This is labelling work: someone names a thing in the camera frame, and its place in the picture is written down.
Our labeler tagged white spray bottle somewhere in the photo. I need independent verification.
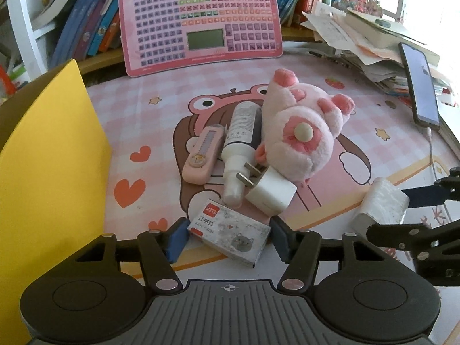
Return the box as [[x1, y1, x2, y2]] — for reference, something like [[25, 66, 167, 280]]
[[221, 101, 262, 209]]

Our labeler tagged white charging cable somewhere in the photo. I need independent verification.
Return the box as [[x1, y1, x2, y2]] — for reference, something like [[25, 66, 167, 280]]
[[422, 125, 443, 184]]

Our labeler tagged yellow cardboard box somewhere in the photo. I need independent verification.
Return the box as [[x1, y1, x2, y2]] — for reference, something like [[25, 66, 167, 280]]
[[1, 60, 111, 344]]

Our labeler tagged pink keyboard learning toy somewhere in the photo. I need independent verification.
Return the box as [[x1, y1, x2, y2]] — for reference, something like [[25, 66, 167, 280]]
[[118, 0, 283, 77]]

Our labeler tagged white bookshelf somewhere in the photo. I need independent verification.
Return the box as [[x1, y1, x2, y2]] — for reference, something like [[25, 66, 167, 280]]
[[6, 0, 118, 80]]

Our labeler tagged staples box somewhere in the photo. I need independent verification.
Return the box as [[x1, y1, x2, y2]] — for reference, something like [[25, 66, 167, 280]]
[[188, 200, 271, 268]]

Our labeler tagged stack of papers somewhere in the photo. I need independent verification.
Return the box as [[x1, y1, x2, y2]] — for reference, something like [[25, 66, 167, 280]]
[[302, 1, 450, 88]]

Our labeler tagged row of blue books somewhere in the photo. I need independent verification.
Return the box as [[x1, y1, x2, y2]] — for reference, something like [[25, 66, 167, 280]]
[[48, 0, 107, 69]]

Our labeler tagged black smartphone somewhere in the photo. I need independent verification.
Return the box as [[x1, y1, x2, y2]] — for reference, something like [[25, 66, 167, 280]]
[[398, 42, 440, 130]]

